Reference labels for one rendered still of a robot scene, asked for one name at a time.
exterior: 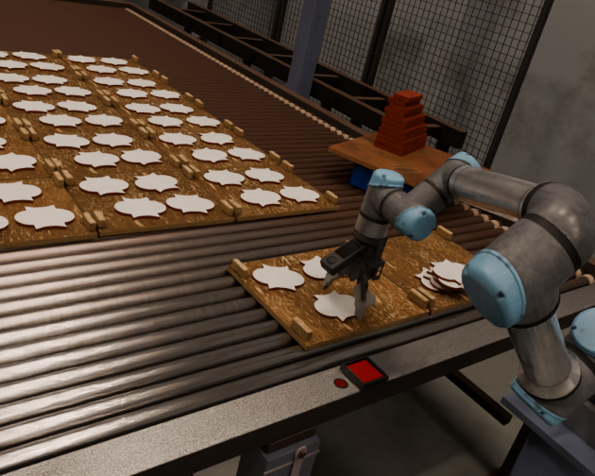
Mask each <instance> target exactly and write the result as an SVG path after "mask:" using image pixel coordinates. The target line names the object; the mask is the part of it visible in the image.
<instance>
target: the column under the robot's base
mask: <svg viewBox="0 0 595 476"><path fill-rule="evenodd" d="M501 404H503V405H504V406H505V407H506V408H507V409H508V410H510V411H511V412H512V413H513V414H514V415H515V416H517V417H518V418H519V419H520V420H521V421H523V422H524V423H525V424H526V425H527V426H528V427H530V428H531V429H532V431H531V433H530V435H529V436H528V438H527V440H526V442H525V444H524V446H523V448H522V450H521V452H520V454H519V456H518V459H517V460H516V462H515V464H514V465H513V467H512V469H511V471H510V473H509V475H508V476H595V449H594V448H593V447H591V446H590V445H589V444H588V443H587V442H586V441H585V440H584V439H583V438H581V437H580V436H579V435H578V434H577V433H575V432H574V431H573V430H571V429H570V428H569V427H568V426H567V425H565V424H564V423H563V422H560V423H559V424H558V425H556V426H550V425H548V424H547V423H545V422H544V421H543V420H542V419H541V418H540V417H539V416H538V415H537V414H536V413H535V412H534V411H533V410H532V409H531V408H530V407H529V406H527V405H526V404H525V403H524V402H523V401H522V400H521V399H520V397H519V396H518V395H517V394H516V393H515V392H513V393H510V394H508V395H505V396H503V397H502V398H501Z"/></svg>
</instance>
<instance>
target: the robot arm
mask: <svg viewBox="0 0 595 476"><path fill-rule="evenodd" d="M404 181H405V180H404V178H403V176H402V175H401V174H399V173H397V172H394V171H392V170H388V169H377V170H375V171H374V172H373V174H372V177H371V180H370V182H369V183H368V184H367V186H368V187H367V190H366V193H365V198H364V201H363V204H362V207H361V210H360V213H359V216H358V219H357V222H356V225H355V230H354V232H353V236H354V237H353V238H352V239H350V240H349V241H347V242H346V243H344V244H343V245H341V246H340V247H339V248H337V249H336V250H334V251H333V252H331V253H330V254H328V255H327V256H325V257H324V258H322V259H321V260H320V264H321V267H322V268H323V269H325V270H326V271H327V274H326V276H325V279H324V283H323V287H322V289H323V290H325V289H326V288H328V287H329V286H330V284H331V282H334V280H335V279H336V278H340V277H342V276H344V275H346V276H347V277H348V278H349V281H355V280H357V284H356V285H355V286H354V287H353V288H352V290H353V295H354V297H355V302H354V306H355V313H354V314H355V316H356V318H357V319H358V321H361V320H362V318H363V316H364V313H365V309H366V308H367V307H368V306H370V305H372V304H373V303H375V301H376V297H375V295H374V294H372V293H370V292H369V290H368V280H370V279H372V280H373V281H376V280H379V279H380V276H381V273H382V272H383V267H384V264H385V260H383V259H382V255H383V251H384V248H385V245H386V242H387V239H388V236H387V235H386V233H387V231H388V228H389V225H390V224H391V225H392V226H393V227H394V228H395V229H396V230H397V231H398V232H399V233H401V234H403V235H405V236H406V237H407V238H409V239H410V240H413V241H420V240H423V239H425V238H427V237H428V236H429V235H430V234H431V233H432V230H433V229H434V227H435V224H436V218H435V216H436V215H437V214H438V213H439V212H441V211H442V210H443V209H444V208H445V207H447V206H448V205H449V204H450V203H452V201H453V200H454V199H457V200H460V201H462V202H465V203H467V204H469V205H472V206H474V207H477V208H479V209H482V210H485V211H487V212H490V213H494V214H496V215H498V216H501V217H504V218H506V219H509V220H511V221H514V222H516V223H515V224H514V225H512V226H511V227H510V228H509V229H507V230H506V231H505V232H504V233H503V234H501V235H500V236H499V237H498V238H497V239H495V240H494V241H493V242H492V243H491V244H489V245H488V246H487V247H486V248H484V249H483V250H480V251H479V252H477V253H476V254H475V255H474V256H473V258H472V260H470V261H469V262H468V263H467V264H466V265H465V266H464V268H463V270H462V274H461V279H462V283H463V286H464V289H465V291H466V293H467V296H468V297H469V298H470V299H471V300H472V304H473V305H474V306H475V308H476V309H477V310H478V311H479V312H480V314H481V315H482V316H483V317H484V318H485V319H487V320H488V321H489V322H490V323H492V324H493V325H495V326H497V327H499V328H506V329H507V331H508V333H509V336H510V338H511V341H512V343H513V346H514V348H515V350H516V353H517V355H518V358H519V362H518V376H517V377H516V378H515V379H514V380H513V381H512V382H511V384H510V387H511V389H512V390H513V391H514V392H515V393H516V394H517V395H518V396H519V397H520V399H521V400H522V401H523V402H524V403H525V404H526V405H527V406H529V407H530V408H531V409H532V410H533V411H534V412H535V413H536V414H537V415H538V416H539V417H540V418H541V419H542V420H543V421H544V422H545V423H547V424H548V425H550V426H556V425H558V424H559V423H560V422H562V421H563V420H566V419H567V418H568V416H569V415H570V414H571V413H573V412H574V411H575V410H576V409H577V408H578V407H580V406H581V405H582V404H583V403H584V402H585V401H587V400H589V401H590V402H592V403H594V404H595V308H590V309H587V310H584V311H582V312H581V313H579V314H578V315H577V316H576V317H575V318H574V319H573V321H572V323H571V326H570V330H569V331H570V333H569V334H568V335H566V336H565V337H564V338H563V335H562V332H561V329H560V326H559V322H558V319H557V315H556V311H557V309H558V307H559V305H560V300H561V295H560V290H559V286H560V285H561V284H562V283H563V282H564V281H566V280H567V279H568V278H569V277H570V276H572V275H573V274H574V273H575V272H576V271H577V270H579V269H580V268H581V267H582V266H583V265H584V264H586V263H587V261H588V260H589V259H590V257H591V256H592V254H593V252H594V250H595V212H594V210H593V208H592V206H591V205H590V203H589V202H588V201H587V199H586V198H585V197H584V196H583V195H582V194H580V193H579V192H578V191H576V190H574V189H573V188H571V187H569V186H567V185H564V184H561V183H557V182H553V181H544V182H541V183H538V184H536V183H532V182H530V181H526V180H522V179H519V178H512V177H509V176H506V175H502V174H498V173H495V172H491V171H487V170H484V169H482V168H481V166H480V164H479V163H477V161H476V160H475V159H474V158H473V157H472V156H469V154H468V153H466V152H458V153H457V154H455V155H454V156H453V157H451V158H449V159H447V160H446V161H445V162H444V164H442V165H441V166H440V167H439V168H437V169H436V170H435V171H434V172H433V173H431V174H430V175H429V176H428V177H427V178H425V179H424V180H423V181H422V182H420V183H419V184H418V186H416V187H415V188H414V189H413V190H411V191H410V192H409V193H408V194H407V193H405V192H404V191H403V190H402V188H403V187H404V186H403V184H404ZM379 267H381V271H380V274H379V276H376V275H377V273H378V270H379Z"/></svg>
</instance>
